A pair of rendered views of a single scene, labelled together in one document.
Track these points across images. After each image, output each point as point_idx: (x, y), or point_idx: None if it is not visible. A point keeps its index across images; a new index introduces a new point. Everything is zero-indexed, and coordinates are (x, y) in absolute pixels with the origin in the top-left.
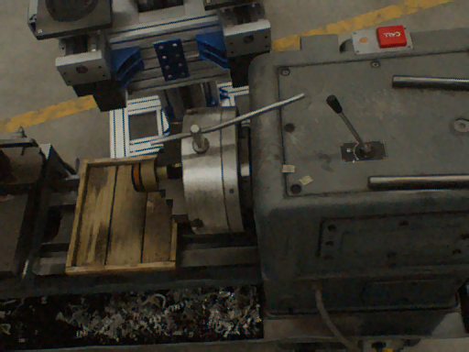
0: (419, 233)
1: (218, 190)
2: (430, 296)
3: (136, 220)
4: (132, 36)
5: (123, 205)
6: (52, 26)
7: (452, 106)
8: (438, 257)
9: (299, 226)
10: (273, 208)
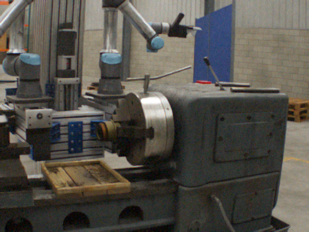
0: (255, 127)
1: (161, 108)
2: (263, 214)
3: (90, 178)
4: (58, 115)
5: (76, 175)
6: (22, 99)
7: None
8: (262, 162)
9: (208, 115)
10: (198, 95)
